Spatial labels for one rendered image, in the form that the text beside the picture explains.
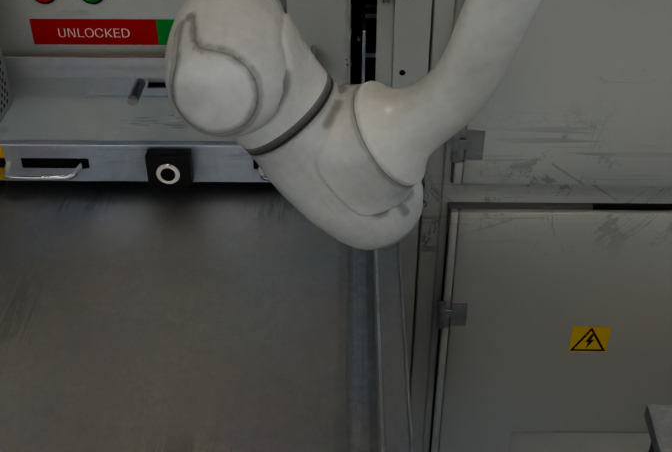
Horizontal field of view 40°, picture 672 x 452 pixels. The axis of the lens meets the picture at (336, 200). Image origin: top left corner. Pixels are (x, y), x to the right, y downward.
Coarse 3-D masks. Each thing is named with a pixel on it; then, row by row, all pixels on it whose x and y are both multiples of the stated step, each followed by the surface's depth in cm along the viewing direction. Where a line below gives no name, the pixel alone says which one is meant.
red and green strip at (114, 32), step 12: (36, 24) 118; (48, 24) 118; (60, 24) 118; (72, 24) 118; (84, 24) 118; (96, 24) 118; (108, 24) 118; (120, 24) 118; (132, 24) 118; (144, 24) 118; (156, 24) 118; (168, 24) 118; (36, 36) 119; (48, 36) 119; (60, 36) 119; (72, 36) 119; (84, 36) 119; (96, 36) 119; (108, 36) 119; (120, 36) 119; (132, 36) 119; (144, 36) 119; (156, 36) 119; (168, 36) 119
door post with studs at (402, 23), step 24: (384, 0) 119; (408, 0) 120; (384, 24) 122; (408, 24) 122; (384, 48) 124; (408, 48) 124; (384, 72) 126; (408, 72) 126; (408, 240) 141; (408, 264) 144; (408, 288) 147; (408, 312) 149; (408, 336) 152; (408, 360) 155
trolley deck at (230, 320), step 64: (64, 192) 131; (128, 192) 131; (192, 192) 131; (256, 192) 131; (0, 256) 119; (64, 256) 119; (128, 256) 119; (192, 256) 119; (256, 256) 119; (320, 256) 119; (384, 256) 119; (0, 320) 109; (64, 320) 109; (128, 320) 109; (192, 320) 109; (256, 320) 109; (320, 320) 109; (384, 320) 109; (0, 384) 101; (64, 384) 101; (128, 384) 101; (192, 384) 101; (256, 384) 101; (320, 384) 101; (384, 384) 101; (0, 448) 93; (64, 448) 93; (128, 448) 93; (192, 448) 93; (256, 448) 93; (320, 448) 93
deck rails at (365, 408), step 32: (0, 192) 131; (352, 256) 118; (352, 288) 113; (352, 320) 108; (352, 352) 104; (352, 384) 100; (352, 416) 96; (384, 416) 96; (352, 448) 93; (384, 448) 84
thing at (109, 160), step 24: (0, 144) 127; (24, 144) 127; (48, 144) 127; (72, 144) 127; (96, 144) 127; (120, 144) 127; (144, 144) 127; (168, 144) 127; (192, 144) 127; (216, 144) 127; (24, 168) 129; (48, 168) 129; (72, 168) 129; (96, 168) 129; (120, 168) 129; (144, 168) 129; (216, 168) 129; (240, 168) 128
